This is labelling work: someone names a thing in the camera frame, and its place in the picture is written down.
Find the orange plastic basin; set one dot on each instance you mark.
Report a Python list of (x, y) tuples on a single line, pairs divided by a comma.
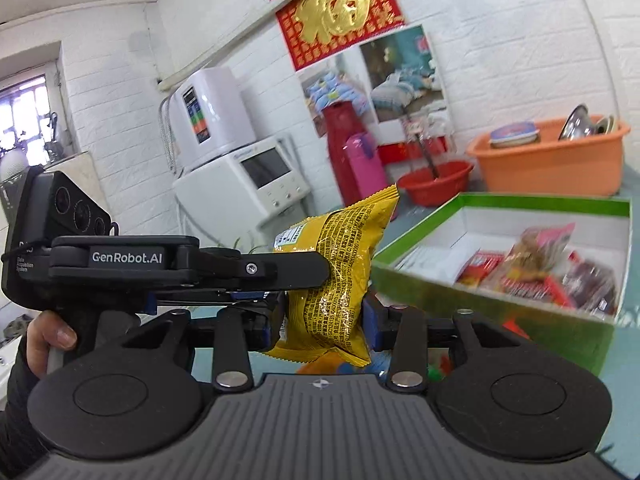
[(550, 170)]

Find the red box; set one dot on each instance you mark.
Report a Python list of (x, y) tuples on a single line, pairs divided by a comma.
[(392, 152)]

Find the white appliance with screen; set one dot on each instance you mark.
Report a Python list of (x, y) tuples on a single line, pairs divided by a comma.
[(225, 195)]

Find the bedding wall poster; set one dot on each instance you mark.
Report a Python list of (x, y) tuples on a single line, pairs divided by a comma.
[(400, 75)]

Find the teal printed tablecloth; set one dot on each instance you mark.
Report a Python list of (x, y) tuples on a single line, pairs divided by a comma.
[(620, 310)]

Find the metal spoon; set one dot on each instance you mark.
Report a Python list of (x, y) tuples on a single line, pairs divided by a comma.
[(431, 160)]

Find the window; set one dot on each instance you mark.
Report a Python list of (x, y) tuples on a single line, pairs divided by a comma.
[(25, 115)]

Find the red gold wall hanging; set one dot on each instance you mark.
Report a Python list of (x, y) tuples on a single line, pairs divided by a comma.
[(335, 10)]

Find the red thermos jug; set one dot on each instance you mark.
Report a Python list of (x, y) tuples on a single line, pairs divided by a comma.
[(337, 160)]

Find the white water purifier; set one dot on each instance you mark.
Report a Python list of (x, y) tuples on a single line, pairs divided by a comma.
[(215, 110)]

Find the pink seed packet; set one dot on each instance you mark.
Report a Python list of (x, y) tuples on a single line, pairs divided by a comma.
[(542, 250)]

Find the green cardboard box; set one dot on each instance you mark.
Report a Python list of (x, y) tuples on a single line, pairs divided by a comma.
[(500, 327)]

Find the red checkered snack packet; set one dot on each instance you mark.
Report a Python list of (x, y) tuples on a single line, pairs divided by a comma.
[(537, 290)]

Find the pink bottle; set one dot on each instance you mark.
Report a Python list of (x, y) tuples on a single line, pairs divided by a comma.
[(365, 170)]

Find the blue lidded tin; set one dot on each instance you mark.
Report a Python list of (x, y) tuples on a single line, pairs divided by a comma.
[(515, 135)]

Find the glossy yellow snack packet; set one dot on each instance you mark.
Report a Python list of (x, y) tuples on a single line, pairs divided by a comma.
[(325, 365)]

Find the small steel bowl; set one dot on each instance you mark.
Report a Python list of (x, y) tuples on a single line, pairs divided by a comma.
[(606, 125)]

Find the dark red dates packet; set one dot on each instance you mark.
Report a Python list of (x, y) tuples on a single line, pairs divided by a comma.
[(592, 287)]

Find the red plastic basin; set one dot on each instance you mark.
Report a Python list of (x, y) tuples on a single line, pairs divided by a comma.
[(425, 190)]

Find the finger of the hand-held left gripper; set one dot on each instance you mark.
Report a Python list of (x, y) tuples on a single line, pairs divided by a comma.
[(280, 270)]

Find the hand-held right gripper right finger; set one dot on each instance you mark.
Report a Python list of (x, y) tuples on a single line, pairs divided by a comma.
[(371, 322)]

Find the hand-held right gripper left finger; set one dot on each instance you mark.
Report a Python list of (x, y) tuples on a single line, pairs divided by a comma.
[(257, 332)]

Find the yellow snack packet with barcode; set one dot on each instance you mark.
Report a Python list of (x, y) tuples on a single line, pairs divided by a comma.
[(340, 260)]

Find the person's left hand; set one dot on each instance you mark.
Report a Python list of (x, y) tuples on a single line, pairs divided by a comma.
[(50, 332)]

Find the glass pitcher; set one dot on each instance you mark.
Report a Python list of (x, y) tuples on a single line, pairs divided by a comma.
[(430, 132)]

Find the person's left forearm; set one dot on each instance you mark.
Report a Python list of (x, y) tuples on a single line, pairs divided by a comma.
[(15, 410)]

